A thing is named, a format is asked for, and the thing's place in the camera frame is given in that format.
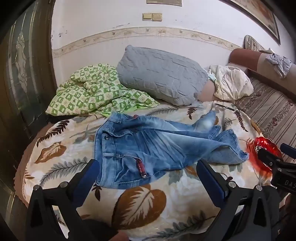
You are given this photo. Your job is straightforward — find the grey quilted pillow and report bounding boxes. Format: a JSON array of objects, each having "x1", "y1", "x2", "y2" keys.
[{"x1": 116, "y1": 45, "x2": 210, "y2": 106}]

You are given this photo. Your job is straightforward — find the small patterned cushion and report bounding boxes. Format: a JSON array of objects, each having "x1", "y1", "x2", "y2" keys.
[{"x1": 245, "y1": 35, "x2": 266, "y2": 52}]

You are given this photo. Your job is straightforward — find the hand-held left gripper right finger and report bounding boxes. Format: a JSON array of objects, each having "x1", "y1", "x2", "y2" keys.
[{"x1": 196, "y1": 159, "x2": 272, "y2": 241}]

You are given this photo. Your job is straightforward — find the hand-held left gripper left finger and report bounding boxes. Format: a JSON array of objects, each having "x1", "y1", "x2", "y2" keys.
[{"x1": 25, "y1": 159, "x2": 100, "y2": 241}]

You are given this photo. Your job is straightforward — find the striped floral cushion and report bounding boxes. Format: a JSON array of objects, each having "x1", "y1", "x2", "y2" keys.
[{"x1": 233, "y1": 76, "x2": 296, "y2": 163}]

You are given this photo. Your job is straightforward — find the green checked quilt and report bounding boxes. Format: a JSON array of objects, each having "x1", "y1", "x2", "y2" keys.
[{"x1": 46, "y1": 63, "x2": 160, "y2": 117}]

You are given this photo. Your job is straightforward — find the crumpled grey cloth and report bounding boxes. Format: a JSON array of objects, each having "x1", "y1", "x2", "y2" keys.
[{"x1": 265, "y1": 53, "x2": 294, "y2": 79}]

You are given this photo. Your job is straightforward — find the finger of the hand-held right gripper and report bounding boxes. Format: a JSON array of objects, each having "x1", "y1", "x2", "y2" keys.
[
  {"x1": 258, "y1": 148, "x2": 286, "y2": 171},
  {"x1": 280, "y1": 144, "x2": 296, "y2": 160}
]

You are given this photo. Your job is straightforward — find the red glass bowl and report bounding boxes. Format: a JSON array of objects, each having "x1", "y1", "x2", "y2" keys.
[{"x1": 253, "y1": 137, "x2": 283, "y2": 173}]

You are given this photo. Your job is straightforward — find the leaf print blanket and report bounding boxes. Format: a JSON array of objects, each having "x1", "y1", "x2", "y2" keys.
[{"x1": 14, "y1": 100, "x2": 287, "y2": 241}]

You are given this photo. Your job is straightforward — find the large framed picture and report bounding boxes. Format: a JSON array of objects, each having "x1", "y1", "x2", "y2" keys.
[{"x1": 228, "y1": 0, "x2": 281, "y2": 45}]

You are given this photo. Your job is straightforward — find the dark door with glass panel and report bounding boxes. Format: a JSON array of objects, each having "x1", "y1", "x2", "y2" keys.
[{"x1": 0, "y1": 0, "x2": 57, "y2": 232}]

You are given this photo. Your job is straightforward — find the blue denim pants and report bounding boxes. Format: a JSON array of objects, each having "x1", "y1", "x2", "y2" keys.
[{"x1": 94, "y1": 112, "x2": 250, "y2": 189}]

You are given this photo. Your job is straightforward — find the brown upholstered headboard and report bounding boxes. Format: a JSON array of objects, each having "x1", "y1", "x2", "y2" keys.
[{"x1": 228, "y1": 48, "x2": 296, "y2": 102}]

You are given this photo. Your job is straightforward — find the small wall frame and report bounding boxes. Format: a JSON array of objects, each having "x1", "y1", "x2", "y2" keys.
[{"x1": 146, "y1": 0, "x2": 182, "y2": 6}]

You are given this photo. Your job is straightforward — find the cream pillow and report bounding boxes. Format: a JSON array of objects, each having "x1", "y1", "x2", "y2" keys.
[{"x1": 200, "y1": 65, "x2": 254, "y2": 102}]

